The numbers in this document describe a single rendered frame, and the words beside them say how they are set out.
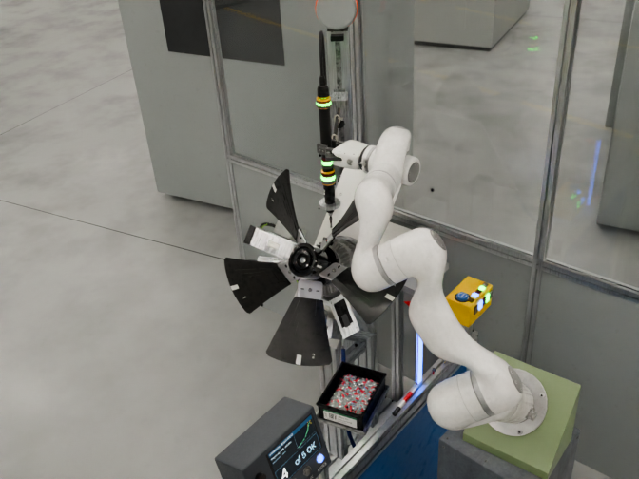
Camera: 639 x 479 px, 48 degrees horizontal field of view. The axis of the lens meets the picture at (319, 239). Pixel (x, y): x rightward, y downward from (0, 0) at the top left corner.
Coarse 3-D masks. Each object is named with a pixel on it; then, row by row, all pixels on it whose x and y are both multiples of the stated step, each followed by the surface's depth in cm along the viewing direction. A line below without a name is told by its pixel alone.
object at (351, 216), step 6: (354, 204) 248; (348, 210) 249; (354, 210) 243; (342, 216) 252; (348, 216) 244; (354, 216) 241; (342, 222) 244; (348, 222) 241; (354, 222) 238; (336, 228) 247; (342, 228) 241; (336, 234) 242
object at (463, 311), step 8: (464, 280) 254; (472, 280) 254; (480, 280) 253; (456, 288) 250; (464, 288) 250; (472, 288) 250; (488, 288) 249; (448, 296) 247; (480, 296) 246; (456, 304) 244; (464, 304) 243; (472, 304) 242; (488, 304) 253; (456, 312) 246; (464, 312) 244; (472, 312) 243; (480, 312) 250; (464, 320) 245; (472, 320) 246
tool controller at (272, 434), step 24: (288, 408) 184; (312, 408) 182; (264, 432) 177; (288, 432) 177; (312, 432) 183; (216, 456) 174; (240, 456) 171; (264, 456) 171; (288, 456) 177; (312, 456) 184
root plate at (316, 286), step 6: (300, 282) 247; (306, 282) 248; (312, 282) 249; (318, 282) 249; (306, 288) 248; (312, 288) 248; (318, 288) 249; (300, 294) 247; (306, 294) 248; (312, 294) 248; (318, 294) 249
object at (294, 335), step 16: (304, 304) 246; (320, 304) 248; (288, 320) 245; (304, 320) 245; (320, 320) 247; (288, 336) 244; (304, 336) 244; (320, 336) 246; (272, 352) 244; (288, 352) 244; (304, 352) 244; (320, 352) 244
